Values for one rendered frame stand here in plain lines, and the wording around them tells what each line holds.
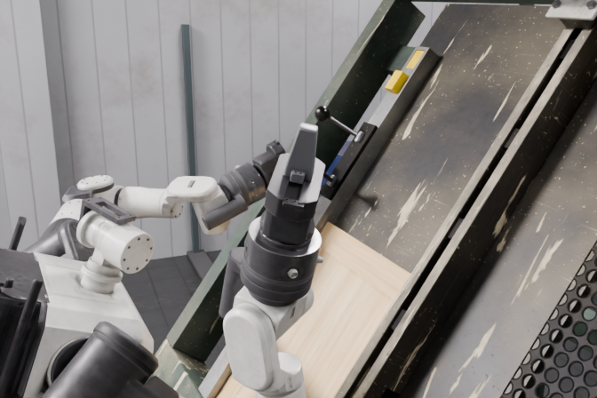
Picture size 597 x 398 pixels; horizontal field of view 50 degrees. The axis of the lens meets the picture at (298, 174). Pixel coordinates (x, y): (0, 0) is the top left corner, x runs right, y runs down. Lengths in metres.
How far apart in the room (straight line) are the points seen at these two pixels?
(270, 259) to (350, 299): 0.60
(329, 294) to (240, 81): 3.19
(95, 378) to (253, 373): 0.19
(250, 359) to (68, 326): 0.27
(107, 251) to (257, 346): 0.32
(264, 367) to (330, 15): 3.96
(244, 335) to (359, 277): 0.57
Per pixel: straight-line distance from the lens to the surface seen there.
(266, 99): 4.52
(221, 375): 1.53
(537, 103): 1.19
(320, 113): 1.48
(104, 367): 0.85
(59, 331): 0.95
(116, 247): 1.00
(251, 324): 0.78
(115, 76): 4.28
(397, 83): 1.52
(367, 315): 1.27
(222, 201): 1.39
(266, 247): 0.73
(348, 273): 1.36
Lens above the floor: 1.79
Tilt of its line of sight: 16 degrees down
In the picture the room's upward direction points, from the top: straight up
